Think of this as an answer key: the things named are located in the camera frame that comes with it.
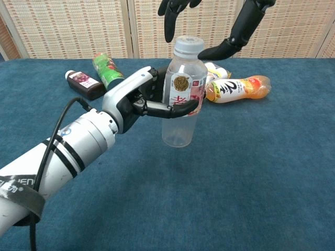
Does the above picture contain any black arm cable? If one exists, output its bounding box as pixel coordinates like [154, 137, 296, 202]
[29, 97, 92, 251]

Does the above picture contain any blue felt table mat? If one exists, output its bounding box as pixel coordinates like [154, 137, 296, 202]
[0, 58, 335, 251]

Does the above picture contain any white bottle cap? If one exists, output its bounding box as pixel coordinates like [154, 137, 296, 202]
[173, 36, 205, 60]

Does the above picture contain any green drink bottle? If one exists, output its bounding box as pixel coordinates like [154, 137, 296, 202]
[92, 53, 125, 91]

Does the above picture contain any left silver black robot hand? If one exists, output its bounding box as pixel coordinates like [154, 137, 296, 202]
[101, 66, 200, 135]

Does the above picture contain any orange drink bottle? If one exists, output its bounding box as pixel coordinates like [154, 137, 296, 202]
[205, 75, 271, 104]

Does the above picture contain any dark grape juice bottle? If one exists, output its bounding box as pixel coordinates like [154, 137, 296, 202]
[64, 70, 107, 101]

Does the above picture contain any black velcro strap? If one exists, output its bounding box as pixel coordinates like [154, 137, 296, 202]
[0, 174, 47, 220]

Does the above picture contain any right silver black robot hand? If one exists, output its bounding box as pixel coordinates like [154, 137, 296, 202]
[158, 0, 275, 61]

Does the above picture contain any transparent plastic bottle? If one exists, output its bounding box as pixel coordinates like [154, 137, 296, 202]
[161, 51, 208, 149]

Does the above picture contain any woven folding screen panel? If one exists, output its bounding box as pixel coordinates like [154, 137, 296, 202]
[315, 26, 335, 59]
[0, 0, 131, 60]
[234, 0, 330, 59]
[128, 0, 240, 60]

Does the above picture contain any yellow white drink bottle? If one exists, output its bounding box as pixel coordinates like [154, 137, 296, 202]
[203, 62, 232, 87]

